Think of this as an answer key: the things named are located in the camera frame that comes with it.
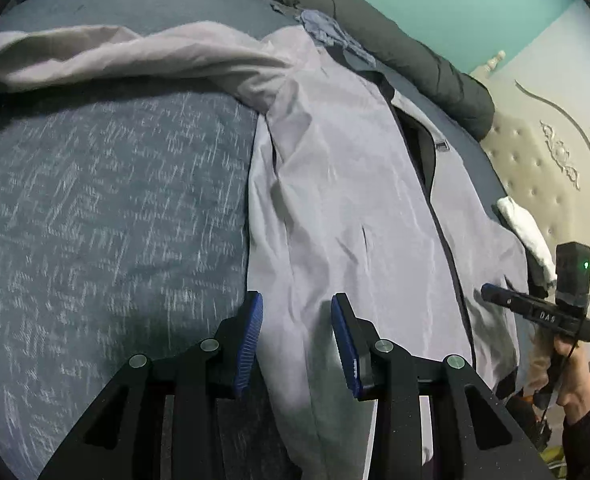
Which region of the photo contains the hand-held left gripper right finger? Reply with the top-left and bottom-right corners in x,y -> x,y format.
330,292 -> 553,480

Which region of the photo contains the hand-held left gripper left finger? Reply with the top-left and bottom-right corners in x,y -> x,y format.
38,291 -> 264,480

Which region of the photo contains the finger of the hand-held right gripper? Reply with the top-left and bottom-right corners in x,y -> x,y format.
481,283 -> 530,313

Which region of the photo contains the light grey jacket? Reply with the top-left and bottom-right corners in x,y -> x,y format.
0,21 -> 530,480

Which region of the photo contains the person's right hand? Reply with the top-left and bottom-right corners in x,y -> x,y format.
550,342 -> 590,421

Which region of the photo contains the white folded t-shirt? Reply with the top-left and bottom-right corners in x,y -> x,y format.
496,196 -> 558,288

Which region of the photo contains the cream tufted headboard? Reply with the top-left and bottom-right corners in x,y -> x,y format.
470,50 -> 590,361

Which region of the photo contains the dark grey rolled duvet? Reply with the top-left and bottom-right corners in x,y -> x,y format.
108,0 -> 496,141

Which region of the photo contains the blue striped shirt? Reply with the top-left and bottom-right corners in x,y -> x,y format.
270,2 -> 378,68

